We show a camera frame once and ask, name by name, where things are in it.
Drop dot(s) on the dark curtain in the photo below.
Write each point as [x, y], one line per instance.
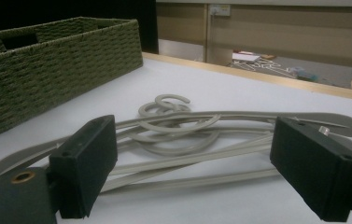
[71, 9]

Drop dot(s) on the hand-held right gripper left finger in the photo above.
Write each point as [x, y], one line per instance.
[83, 165]

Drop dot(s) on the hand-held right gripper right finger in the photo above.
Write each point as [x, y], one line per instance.
[316, 168]

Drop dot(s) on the pile of white hangers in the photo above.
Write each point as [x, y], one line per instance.
[264, 67]

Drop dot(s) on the green woven basket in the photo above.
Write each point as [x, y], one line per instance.
[55, 71]

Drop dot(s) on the small colourful clutter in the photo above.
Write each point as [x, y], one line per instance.
[304, 75]

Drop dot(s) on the white paper stack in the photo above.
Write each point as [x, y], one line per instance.
[245, 57]

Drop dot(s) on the white wall socket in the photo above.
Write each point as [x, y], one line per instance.
[219, 10]

